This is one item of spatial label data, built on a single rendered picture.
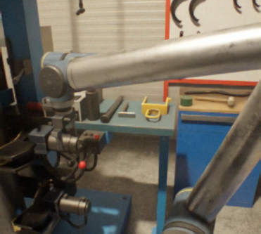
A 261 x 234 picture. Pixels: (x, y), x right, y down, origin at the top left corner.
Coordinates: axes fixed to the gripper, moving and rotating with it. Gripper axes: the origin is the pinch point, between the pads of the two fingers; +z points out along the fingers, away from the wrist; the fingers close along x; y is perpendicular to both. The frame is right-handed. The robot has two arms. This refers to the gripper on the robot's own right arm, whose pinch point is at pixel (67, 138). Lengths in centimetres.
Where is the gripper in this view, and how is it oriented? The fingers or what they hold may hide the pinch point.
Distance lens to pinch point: 112.0
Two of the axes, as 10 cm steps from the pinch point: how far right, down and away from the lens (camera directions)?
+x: 2.0, -3.5, 9.2
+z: 0.2, 9.4, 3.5
